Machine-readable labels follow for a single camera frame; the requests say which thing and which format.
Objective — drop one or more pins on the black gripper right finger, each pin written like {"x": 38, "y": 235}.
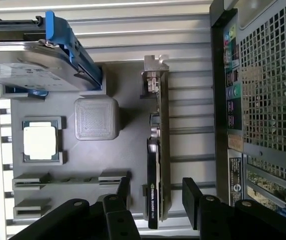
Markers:
{"x": 208, "y": 217}

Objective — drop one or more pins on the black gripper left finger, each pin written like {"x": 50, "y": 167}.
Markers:
{"x": 122, "y": 220}

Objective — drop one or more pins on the green graphics card black shroud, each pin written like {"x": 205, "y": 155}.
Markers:
{"x": 152, "y": 175}

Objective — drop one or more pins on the grey plastic parts rack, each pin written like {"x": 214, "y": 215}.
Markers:
{"x": 95, "y": 155}

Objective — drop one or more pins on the silver CPU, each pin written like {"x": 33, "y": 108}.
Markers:
{"x": 40, "y": 142}

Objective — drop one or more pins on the open black PC case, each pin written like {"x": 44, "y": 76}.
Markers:
{"x": 270, "y": 100}

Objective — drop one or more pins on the hard disk in blue carrier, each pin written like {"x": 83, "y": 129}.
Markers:
{"x": 32, "y": 70}

